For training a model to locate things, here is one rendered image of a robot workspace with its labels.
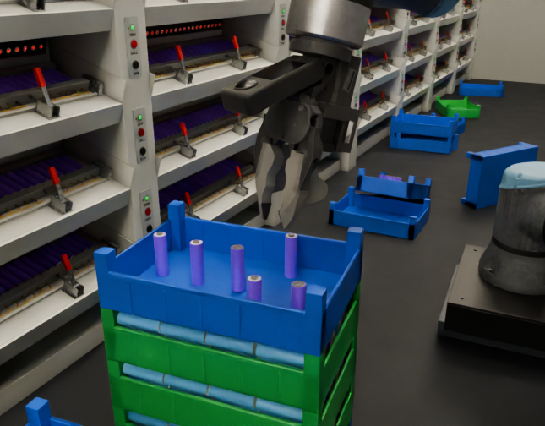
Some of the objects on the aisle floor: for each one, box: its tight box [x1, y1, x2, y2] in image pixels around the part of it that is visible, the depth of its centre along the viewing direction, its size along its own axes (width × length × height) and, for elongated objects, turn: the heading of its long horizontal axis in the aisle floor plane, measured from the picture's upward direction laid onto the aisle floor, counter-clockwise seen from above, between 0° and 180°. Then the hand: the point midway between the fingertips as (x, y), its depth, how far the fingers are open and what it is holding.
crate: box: [329, 186, 431, 240], centre depth 206 cm, size 30×20×8 cm
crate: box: [461, 142, 539, 210], centre depth 225 cm, size 8×30×20 cm, turn 119°
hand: (272, 212), depth 70 cm, fingers open, 3 cm apart
